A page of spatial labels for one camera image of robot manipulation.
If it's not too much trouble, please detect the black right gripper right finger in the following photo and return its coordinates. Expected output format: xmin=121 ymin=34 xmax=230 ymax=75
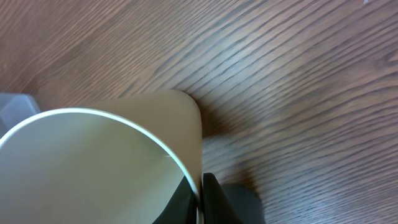
xmin=202 ymin=173 xmax=241 ymax=224

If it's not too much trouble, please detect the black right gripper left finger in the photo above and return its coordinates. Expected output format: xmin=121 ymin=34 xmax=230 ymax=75
xmin=153 ymin=177 xmax=197 ymax=224

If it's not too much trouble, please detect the tall cream cup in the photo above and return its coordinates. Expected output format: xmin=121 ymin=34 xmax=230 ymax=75
xmin=1 ymin=90 xmax=202 ymax=223

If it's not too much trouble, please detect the clear plastic storage bin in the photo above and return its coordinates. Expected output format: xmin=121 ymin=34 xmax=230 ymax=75
xmin=0 ymin=93 xmax=40 ymax=137

